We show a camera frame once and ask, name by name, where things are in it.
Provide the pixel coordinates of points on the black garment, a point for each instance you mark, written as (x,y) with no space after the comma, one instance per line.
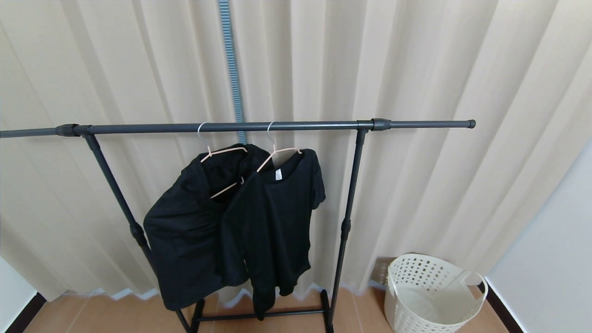
(273,231)

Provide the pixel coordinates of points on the pink clothes hanger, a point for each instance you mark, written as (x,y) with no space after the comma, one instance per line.
(283,150)
(226,149)

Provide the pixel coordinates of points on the black clothes rack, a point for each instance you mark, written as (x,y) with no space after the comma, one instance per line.
(300,125)

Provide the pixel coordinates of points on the beige curtain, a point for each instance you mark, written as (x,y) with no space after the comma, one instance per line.
(115,55)

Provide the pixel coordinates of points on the white laundry basket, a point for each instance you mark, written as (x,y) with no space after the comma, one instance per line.
(416,305)

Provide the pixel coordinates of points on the black shorts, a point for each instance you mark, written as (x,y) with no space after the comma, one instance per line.
(185,240)

